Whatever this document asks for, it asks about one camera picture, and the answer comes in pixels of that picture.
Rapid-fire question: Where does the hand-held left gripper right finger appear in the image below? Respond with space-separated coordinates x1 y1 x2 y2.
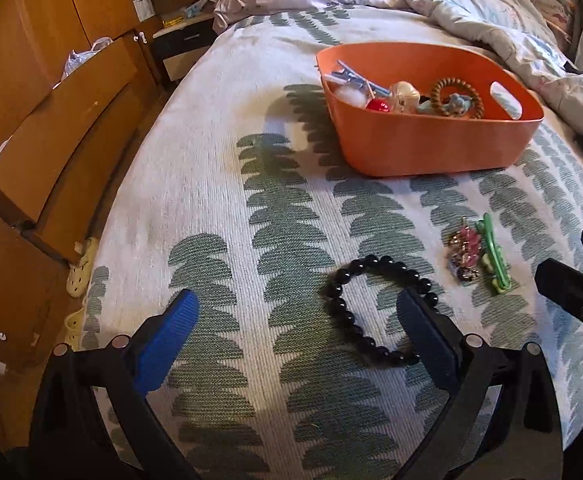
396 287 565 480

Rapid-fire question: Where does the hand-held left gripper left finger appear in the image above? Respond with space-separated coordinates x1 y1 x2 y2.
28 289 202 480

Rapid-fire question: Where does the green hair clip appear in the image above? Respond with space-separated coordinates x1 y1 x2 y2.
475 212 513 295

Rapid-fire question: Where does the black bead bracelet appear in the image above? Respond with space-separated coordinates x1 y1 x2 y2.
324 255 442 367

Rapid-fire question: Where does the orange plastic basket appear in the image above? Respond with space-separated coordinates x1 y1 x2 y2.
315 42 545 178

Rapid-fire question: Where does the teal ring bracelet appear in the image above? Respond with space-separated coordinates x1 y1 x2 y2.
419 94 472 117

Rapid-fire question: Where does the wooden bead bracelet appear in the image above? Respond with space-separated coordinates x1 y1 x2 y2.
430 76 485 120

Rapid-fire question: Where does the cream slipper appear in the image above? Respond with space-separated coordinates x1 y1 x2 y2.
66 237 99 298
64 305 89 351

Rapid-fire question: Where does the open wooden drawer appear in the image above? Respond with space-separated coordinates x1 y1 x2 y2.
0 37 139 226
21 85 157 266

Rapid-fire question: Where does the cream claw clip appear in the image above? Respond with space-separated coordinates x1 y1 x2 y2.
389 81 422 113

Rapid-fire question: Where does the printed pillow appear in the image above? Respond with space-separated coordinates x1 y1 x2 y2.
514 0 579 41

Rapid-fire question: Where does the light blue printed duvet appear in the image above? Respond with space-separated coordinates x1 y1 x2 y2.
386 0 583 136

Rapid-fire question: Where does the blue hair clip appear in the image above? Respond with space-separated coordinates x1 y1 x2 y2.
323 59 389 97

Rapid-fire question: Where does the crumpled clear plastic bag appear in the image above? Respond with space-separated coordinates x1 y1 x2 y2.
61 36 114 81

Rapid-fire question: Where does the wooden nightstand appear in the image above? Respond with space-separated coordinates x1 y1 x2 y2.
151 10 217 83

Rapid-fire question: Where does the wooden wardrobe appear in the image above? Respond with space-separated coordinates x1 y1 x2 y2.
0 0 172 376

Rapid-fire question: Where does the blue packet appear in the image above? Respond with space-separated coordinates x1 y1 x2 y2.
161 2 202 28

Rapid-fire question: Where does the pink charm keychain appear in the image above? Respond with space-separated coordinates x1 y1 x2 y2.
446 217 482 283

